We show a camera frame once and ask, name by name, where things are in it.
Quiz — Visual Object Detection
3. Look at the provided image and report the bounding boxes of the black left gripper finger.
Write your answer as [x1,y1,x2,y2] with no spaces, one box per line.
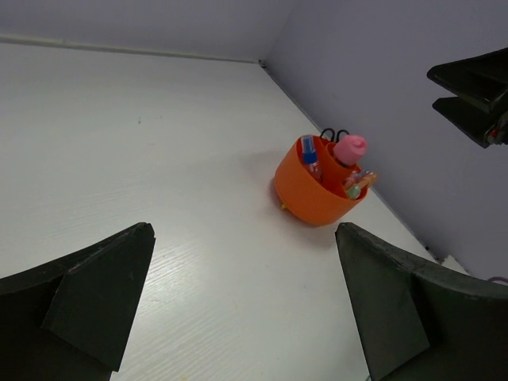
[427,48,507,114]
[432,97,507,148]

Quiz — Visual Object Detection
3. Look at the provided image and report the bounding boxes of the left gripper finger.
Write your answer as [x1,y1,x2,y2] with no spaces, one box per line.
[336,222,507,380]

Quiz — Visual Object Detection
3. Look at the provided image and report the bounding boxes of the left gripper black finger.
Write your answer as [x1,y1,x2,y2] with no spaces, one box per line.
[1,222,156,380]

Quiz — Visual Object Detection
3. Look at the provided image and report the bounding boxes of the pink round eraser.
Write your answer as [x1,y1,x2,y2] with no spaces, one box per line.
[333,135,368,166]

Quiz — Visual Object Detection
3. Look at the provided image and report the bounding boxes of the black scissors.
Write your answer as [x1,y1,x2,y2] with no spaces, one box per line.
[320,128,350,143]

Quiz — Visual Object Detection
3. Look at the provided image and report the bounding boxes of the blue white glue bottle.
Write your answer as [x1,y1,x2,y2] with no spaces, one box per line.
[300,135,322,183]

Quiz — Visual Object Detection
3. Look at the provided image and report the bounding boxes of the orange translucent pen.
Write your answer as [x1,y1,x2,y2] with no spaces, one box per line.
[344,170,378,190]

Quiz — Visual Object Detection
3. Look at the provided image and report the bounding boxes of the green translucent pen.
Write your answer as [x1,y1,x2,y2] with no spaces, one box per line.
[346,184,362,200]

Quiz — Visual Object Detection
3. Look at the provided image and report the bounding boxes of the orange round divided container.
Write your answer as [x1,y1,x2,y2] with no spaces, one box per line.
[274,135,368,226]

